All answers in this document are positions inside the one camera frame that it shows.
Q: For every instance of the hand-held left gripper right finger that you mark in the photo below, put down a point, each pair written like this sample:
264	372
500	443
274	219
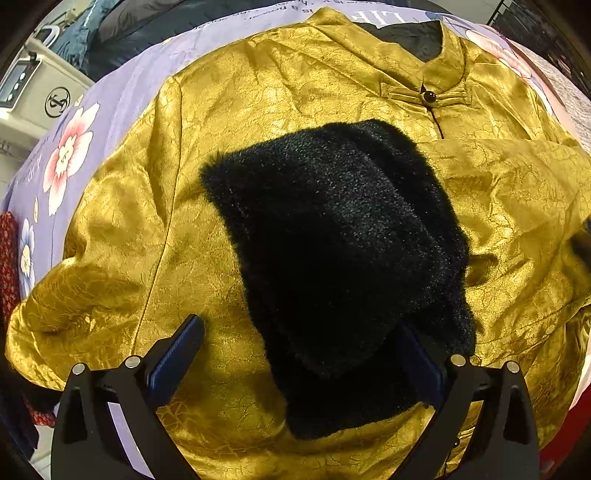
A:
429	374

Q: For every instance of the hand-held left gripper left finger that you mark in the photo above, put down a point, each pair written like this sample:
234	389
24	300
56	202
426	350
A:
173	364

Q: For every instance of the gold satin jacket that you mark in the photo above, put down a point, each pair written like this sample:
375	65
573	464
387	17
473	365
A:
184	184

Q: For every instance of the red plastic object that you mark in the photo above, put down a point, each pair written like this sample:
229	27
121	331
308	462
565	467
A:
568	429

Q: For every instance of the folded navy garment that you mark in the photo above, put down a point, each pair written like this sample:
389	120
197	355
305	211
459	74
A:
14	415

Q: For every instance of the folded red floral cloth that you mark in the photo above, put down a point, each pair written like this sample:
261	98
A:
7	258

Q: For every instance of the purple floral bed sheet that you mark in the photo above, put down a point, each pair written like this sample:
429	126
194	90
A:
120	106

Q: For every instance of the white machine with monitor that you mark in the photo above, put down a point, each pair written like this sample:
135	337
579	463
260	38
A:
37	92

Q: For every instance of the dark grey covered bed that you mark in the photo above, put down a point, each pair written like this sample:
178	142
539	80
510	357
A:
138	41

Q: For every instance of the teal ruffled blanket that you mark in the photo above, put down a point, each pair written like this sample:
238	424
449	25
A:
74	32

